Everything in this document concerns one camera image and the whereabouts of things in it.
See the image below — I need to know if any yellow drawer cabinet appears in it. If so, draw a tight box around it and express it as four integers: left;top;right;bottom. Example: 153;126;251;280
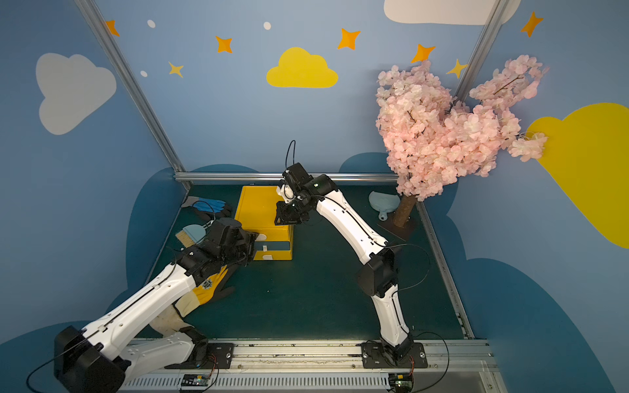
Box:
234;186;294;261

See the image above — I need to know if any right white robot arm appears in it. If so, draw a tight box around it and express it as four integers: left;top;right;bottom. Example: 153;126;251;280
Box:
275;165;414;363

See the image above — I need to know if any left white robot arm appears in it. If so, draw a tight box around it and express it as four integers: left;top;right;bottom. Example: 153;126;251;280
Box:
53;218;258;392

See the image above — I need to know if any small blue hand brush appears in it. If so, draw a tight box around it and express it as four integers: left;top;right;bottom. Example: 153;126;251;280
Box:
175;224;209;248

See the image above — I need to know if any blue black work glove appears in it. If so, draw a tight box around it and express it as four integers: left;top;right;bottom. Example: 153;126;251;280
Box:
181;196;232;221

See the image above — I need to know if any yellow black work glove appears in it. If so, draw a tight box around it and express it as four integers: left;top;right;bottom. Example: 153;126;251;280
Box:
175;266;238;317

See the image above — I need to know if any light blue dustpan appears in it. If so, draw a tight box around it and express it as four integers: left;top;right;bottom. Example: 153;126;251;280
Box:
369;192;401;222

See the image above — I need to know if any pink cherry blossom tree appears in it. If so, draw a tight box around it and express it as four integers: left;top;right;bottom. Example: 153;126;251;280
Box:
376;55;548;239

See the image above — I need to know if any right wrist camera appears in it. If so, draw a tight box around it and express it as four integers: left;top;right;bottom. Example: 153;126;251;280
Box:
278;163;314;200

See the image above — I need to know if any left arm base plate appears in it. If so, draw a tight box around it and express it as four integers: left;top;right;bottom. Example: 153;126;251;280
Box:
165;342;234;370

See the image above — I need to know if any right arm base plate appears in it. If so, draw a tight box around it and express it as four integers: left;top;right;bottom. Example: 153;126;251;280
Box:
360;340;429;369

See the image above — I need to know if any aluminium rail base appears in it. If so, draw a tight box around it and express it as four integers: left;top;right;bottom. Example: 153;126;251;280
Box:
119;338;507;392

